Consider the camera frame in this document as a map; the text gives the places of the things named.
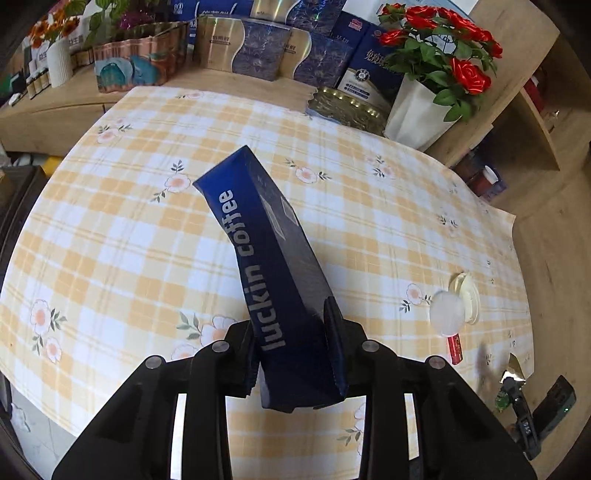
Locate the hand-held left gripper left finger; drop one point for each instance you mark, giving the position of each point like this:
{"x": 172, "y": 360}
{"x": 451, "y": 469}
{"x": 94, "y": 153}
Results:
{"x": 244, "y": 364}

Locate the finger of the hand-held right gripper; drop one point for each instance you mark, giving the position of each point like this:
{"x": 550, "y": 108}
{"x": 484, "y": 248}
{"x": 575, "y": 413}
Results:
{"x": 515, "y": 392}

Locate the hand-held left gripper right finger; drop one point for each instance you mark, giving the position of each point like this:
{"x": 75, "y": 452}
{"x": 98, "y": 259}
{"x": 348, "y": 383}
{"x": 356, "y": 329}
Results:
{"x": 334, "y": 350}

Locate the green wrapper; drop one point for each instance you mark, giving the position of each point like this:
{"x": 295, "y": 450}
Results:
{"x": 502, "y": 399}

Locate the dark blue coffee box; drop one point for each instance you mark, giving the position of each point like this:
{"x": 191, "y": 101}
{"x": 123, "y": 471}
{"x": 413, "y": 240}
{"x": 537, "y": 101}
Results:
{"x": 277, "y": 258}

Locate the small red box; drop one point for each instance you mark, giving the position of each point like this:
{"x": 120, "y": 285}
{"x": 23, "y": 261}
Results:
{"x": 455, "y": 349}

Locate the clear plastic lid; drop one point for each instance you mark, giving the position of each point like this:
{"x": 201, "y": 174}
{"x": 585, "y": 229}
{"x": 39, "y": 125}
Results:
{"x": 447, "y": 313}

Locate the cream plastic lid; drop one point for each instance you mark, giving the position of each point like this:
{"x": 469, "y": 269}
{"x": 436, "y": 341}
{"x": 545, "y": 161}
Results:
{"x": 471, "y": 295}

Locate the yellow checked floral tablecloth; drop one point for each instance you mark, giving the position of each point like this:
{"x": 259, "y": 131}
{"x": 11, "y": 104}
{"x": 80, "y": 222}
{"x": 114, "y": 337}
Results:
{"x": 115, "y": 230}

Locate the small blue shelf box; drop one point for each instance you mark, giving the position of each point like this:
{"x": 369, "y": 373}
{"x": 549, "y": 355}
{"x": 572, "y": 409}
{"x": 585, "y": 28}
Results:
{"x": 499, "y": 190}

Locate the red cup white rim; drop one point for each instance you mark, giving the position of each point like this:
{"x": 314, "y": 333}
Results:
{"x": 488, "y": 181}

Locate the ornate gold green tray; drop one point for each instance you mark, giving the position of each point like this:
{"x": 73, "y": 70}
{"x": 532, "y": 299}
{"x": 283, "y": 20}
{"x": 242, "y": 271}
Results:
{"x": 351, "y": 108}

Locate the red rose plant white pot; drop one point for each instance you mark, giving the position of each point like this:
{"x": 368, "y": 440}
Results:
{"x": 415, "y": 115}

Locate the black stand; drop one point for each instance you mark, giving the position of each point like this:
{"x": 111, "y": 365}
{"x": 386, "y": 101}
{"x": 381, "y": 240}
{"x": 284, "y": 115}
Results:
{"x": 18, "y": 207}

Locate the blue box white label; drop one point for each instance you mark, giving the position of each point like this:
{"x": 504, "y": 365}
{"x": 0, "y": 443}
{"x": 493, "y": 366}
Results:
{"x": 364, "y": 64}

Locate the gold blue gift box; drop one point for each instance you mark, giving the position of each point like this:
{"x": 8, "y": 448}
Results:
{"x": 314, "y": 60}
{"x": 240, "y": 50}
{"x": 304, "y": 14}

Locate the wooden shelf unit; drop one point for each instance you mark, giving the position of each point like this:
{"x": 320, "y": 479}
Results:
{"x": 531, "y": 46}

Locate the row of small brown bottles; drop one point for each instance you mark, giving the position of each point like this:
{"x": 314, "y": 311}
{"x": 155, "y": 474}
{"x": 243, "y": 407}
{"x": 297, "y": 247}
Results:
{"x": 37, "y": 85}

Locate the white ribbed vase orange flowers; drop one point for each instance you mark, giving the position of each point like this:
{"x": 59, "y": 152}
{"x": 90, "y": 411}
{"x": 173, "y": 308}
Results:
{"x": 60, "y": 64}

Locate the flat blue box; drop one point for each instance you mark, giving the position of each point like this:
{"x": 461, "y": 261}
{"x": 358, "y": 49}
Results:
{"x": 217, "y": 7}

